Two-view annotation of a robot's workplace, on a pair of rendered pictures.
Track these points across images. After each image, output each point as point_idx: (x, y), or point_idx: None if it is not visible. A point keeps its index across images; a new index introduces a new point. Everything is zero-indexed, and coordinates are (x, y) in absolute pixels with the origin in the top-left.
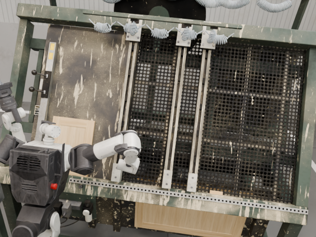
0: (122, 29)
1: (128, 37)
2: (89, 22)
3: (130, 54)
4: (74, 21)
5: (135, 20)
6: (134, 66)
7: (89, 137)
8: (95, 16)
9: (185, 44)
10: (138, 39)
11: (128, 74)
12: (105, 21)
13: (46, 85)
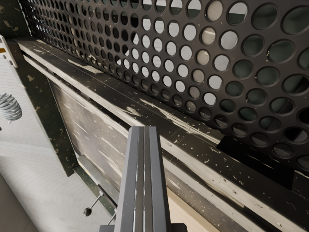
0: (33, 68)
1: (9, 62)
2: (37, 116)
3: (34, 60)
4: (46, 132)
5: None
6: (37, 55)
7: (192, 223)
8: (31, 106)
9: None
10: (1, 39)
11: (52, 74)
12: (26, 95)
13: (111, 202)
